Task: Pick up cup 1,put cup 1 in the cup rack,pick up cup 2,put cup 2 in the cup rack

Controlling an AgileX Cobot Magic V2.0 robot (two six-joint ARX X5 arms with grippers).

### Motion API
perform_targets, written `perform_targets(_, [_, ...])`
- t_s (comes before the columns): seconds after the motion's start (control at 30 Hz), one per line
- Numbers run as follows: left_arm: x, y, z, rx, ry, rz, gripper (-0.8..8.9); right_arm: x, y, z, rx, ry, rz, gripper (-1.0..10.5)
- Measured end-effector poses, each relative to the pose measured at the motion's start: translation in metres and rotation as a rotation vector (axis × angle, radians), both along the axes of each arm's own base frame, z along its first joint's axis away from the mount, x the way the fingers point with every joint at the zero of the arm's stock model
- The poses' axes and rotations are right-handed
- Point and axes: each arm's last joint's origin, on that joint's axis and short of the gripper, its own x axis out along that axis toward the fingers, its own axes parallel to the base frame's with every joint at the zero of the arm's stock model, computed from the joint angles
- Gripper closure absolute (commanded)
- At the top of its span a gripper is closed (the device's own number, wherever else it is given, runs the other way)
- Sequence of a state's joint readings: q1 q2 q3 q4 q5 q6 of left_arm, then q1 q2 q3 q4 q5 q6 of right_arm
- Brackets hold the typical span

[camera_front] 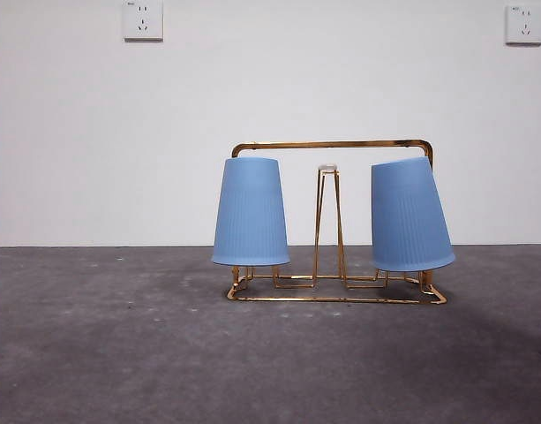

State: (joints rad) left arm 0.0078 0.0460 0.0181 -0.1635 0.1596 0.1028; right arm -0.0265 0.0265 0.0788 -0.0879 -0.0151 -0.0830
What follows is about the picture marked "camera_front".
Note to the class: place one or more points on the white wall socket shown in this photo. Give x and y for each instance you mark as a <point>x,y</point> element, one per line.
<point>524,24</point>
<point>143,20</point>

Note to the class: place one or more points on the blue ribbed plastic cup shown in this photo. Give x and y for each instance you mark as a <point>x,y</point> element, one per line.
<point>407,221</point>
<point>250,212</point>

